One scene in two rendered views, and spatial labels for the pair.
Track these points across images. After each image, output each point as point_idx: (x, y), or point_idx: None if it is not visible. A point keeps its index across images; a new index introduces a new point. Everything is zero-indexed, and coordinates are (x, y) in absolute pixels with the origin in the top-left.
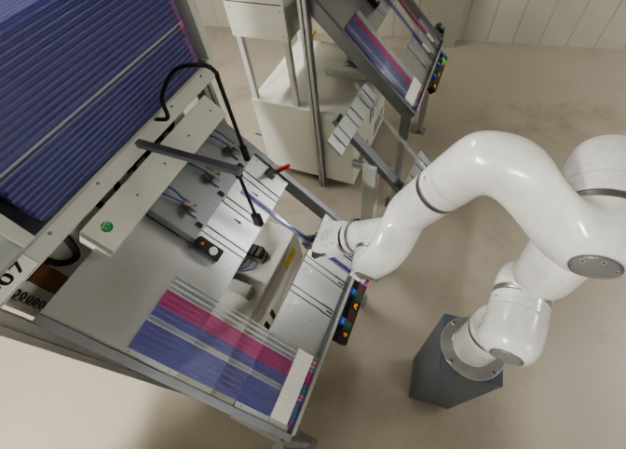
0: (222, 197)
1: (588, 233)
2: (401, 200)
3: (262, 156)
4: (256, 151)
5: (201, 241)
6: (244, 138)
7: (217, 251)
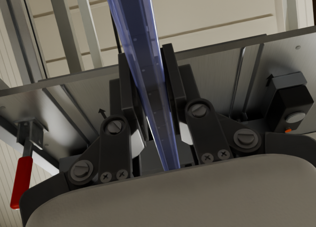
0: (191, 164)
1: None
2: None
3: (32, 153)
4: (38, 159)
5: (283, 130)
6: (49, 172)
7: (294, 116)
